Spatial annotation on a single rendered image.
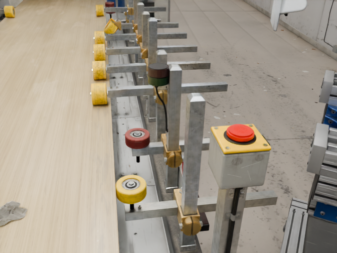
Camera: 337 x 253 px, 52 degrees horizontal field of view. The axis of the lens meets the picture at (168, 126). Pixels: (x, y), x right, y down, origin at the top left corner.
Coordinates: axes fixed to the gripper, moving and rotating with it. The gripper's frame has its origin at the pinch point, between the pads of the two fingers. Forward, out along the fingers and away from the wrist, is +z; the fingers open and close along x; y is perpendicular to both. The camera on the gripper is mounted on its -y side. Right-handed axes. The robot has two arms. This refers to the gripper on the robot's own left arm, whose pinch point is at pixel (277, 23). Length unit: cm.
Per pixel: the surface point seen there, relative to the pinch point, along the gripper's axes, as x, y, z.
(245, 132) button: -32.4, 2.2, 8.5
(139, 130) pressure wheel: 10, -39, 41
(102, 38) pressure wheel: 81, -101, 37
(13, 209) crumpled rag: -36, -46, 40
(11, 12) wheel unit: 108, -195, 37
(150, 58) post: 50, -55, 31
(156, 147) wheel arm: 10, -33, 46
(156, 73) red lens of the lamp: 4.7, -30.2, 18.0
